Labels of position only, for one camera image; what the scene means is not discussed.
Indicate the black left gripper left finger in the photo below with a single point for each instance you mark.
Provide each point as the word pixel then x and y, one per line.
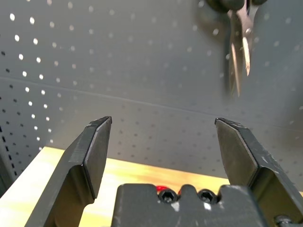
pixel 80 165

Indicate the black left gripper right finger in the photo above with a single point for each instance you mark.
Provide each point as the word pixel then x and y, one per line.
pixel 243 160

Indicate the grey metal pegboard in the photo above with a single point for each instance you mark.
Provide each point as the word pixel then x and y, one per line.
pixel 142 71

